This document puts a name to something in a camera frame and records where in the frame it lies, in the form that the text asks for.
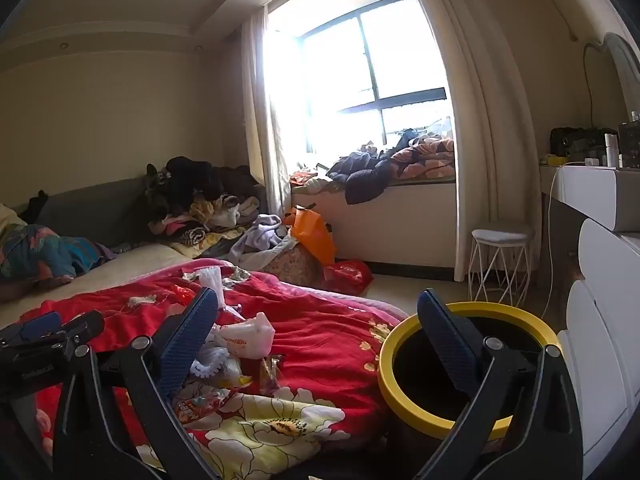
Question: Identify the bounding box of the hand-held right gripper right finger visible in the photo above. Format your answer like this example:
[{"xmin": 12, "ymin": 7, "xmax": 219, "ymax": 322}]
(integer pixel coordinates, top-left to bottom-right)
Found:
[{"xmin": 415, "ymin": 288, "xmax": 583, "ymax": 480}]

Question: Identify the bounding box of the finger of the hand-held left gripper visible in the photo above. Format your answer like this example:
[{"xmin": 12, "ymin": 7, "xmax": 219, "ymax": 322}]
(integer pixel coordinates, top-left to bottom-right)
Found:
[
  {"xmin": 60, "ymin": 310, "xmax": 106, "ymax": 358},
  {"xmin": 0, "ymin": 311, "xmax": 63, "ymax": 348}
]

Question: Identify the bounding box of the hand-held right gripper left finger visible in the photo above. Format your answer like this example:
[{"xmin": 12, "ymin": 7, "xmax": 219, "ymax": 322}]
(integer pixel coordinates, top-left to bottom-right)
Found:
[{"xmin": 52, "ymin": 287, "xmax": 221, "ymax": 480}]

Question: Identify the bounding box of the white tissue packet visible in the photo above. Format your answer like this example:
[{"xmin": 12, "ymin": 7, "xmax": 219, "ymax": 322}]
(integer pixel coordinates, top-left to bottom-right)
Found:
[{"xmin": 215, "ymin": 312, "xmax": 276, "ymax": 361}]

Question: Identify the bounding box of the yellow rimmed black trash bin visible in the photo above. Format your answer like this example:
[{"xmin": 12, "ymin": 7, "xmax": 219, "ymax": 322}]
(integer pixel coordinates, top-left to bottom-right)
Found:
[{"xmin": 377, "ymin": 301, "xmax": 565, "ymax": 466}]

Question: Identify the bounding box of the yellow snack packet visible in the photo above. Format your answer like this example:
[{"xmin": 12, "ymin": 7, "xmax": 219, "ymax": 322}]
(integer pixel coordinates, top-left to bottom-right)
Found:
[{"xmin": 215, "ymin": 370, "xmax": 256, "ymax": 391}]

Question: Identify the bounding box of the red printed snack packet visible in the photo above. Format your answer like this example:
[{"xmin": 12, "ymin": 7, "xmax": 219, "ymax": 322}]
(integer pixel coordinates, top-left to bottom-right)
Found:
[{"xmin": 172, "ymin": 390, "xmax": 241, "ymax": 423}]

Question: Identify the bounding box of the clear plastic wrap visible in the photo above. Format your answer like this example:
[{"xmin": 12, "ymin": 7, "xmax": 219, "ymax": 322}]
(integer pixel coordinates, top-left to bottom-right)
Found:
[{"xmin": 192, "ymin": 267, "xmax": 226, "ymax": 308}]

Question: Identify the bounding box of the beige bed sheet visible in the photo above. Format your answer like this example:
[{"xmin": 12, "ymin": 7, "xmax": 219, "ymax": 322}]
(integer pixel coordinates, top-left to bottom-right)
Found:
[{"xmin": 0, "ymin": 242, "xmax": 201, "ymax": 321}]

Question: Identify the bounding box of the red plastic bag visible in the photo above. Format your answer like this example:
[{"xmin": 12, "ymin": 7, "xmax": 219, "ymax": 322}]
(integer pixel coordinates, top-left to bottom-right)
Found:
[{"xmin": 322, "ymin": 259, "xmax": 375, "ymax": 296}]

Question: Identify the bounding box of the red floral blanket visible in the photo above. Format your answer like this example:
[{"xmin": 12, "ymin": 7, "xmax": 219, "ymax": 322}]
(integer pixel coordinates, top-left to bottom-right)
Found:
[{"xmin": 0, "ymin": 257, "xmax": 411, "ymax": 480}]

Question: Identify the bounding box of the black cloth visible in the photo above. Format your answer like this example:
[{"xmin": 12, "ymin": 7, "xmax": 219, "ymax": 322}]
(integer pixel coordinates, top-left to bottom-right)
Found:
[{"xmin": 25, "ymin": 189, "xmax": 50, "ymax": 221}]

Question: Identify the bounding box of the grey headboard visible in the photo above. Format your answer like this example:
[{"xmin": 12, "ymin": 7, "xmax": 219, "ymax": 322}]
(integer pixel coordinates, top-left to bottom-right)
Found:
[{"xmin": 10, "ymin": 175, "xmax": 166, "ymax": 251}]

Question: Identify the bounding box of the lavender garment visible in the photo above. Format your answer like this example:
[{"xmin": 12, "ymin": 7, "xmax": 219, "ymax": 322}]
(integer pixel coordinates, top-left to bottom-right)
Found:
[{"xmin": 227, "ymin": 214, "xmax": 291, "ymax": 261}]

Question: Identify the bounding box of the patterned laundry basket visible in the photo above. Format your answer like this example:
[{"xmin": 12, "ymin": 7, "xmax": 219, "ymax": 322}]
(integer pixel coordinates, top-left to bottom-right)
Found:
[{"xmin": 250, "ymin": 240, "xmax": 326, "ymax": 288}]

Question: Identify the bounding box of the pile of clothes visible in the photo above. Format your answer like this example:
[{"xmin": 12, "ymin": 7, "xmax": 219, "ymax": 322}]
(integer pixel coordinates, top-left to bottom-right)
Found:
[{"xmin": 145, "ymin": 156, "xmax": 263, "ymax": 246}]

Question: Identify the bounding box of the orange shopping bag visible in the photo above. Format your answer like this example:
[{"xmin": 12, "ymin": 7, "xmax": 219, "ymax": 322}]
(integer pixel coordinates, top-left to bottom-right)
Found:
[{"xmin": 284, "ymin": 203, "xmax": 337, "ymax": 266}]

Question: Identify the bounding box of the white drawer cabinet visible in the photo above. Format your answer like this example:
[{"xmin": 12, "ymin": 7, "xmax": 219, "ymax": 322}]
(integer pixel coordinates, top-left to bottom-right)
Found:
[{"xmin": 557, "ymin": 220, "xmax": 640, "ymax": 456}]

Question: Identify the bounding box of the dark puffer jacket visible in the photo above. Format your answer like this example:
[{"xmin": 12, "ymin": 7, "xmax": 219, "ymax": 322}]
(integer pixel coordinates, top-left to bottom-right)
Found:
[{"xmin": 327, "ymin": 152, "xmax": 401, "ymax": 206}]

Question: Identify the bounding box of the orange patterned quilt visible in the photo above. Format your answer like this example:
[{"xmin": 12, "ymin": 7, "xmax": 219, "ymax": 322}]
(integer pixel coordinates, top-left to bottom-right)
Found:
[{"xmin": 390, "ymin": 137, "xmax": 457, "ymax": 181}]

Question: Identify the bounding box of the white vanity desk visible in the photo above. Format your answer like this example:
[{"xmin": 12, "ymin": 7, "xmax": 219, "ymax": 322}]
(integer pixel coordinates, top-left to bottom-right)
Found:
[{"xmin": 540, "ymin": 162, "xmax": 640, "ymax": 233}]

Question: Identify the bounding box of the cream curtain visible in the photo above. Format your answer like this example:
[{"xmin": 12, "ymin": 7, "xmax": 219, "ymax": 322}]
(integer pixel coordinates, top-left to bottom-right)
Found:
[{"xmin": 395, "ymin": 0, "xmax": 543, "ymax": 283}]

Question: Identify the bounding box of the black bag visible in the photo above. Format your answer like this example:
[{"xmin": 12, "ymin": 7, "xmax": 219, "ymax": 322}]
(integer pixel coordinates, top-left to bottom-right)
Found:
[{"xmin": 550, "ymin": 126, "xmax": 618, "ymax": 158}]

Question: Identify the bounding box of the sheer white curtain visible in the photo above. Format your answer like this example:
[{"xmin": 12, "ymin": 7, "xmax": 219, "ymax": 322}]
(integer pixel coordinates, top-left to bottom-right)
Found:
[{"xmin": 240, "ymin": 7, "xmax": 296, "ymax": 218}]

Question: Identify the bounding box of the dark storage box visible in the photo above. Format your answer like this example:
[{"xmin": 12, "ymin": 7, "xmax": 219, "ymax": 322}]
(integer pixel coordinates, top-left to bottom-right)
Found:
[{"xmin": 617, "ymin": 120, "xmax": 640, "ymax": 168}]

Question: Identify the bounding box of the black framed window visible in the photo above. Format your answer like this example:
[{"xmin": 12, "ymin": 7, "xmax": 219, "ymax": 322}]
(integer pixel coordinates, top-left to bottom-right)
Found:
[{"xmin": 267, "ymin": 0, "xmax": 453, "ymax": 158}]

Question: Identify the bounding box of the vanity mirror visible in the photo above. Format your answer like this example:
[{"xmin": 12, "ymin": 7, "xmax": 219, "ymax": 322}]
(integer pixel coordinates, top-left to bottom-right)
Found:
[{"xmin": 582, "ymin": 32, "xmax": 640, "ymax": 126}]

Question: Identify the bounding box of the white wire stool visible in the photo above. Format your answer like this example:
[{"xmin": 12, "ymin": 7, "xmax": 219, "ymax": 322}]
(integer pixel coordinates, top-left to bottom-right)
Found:
[{"xmin": 469, "ymin": 221, "xmax": 536, "ymax": 307}]

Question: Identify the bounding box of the white charging cable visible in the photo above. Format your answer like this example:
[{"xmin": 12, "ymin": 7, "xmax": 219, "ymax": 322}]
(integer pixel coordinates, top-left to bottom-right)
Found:
[{"xmin": 542, "ymin": 160, "xmax": 588, "ymax": 318}]

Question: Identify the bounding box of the thin wall cable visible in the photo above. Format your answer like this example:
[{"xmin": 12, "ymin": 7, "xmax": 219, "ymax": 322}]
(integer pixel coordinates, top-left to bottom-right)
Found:
[{"xmin": 507, "ymin": 0, "xmax": 578, "ymax": 41}]

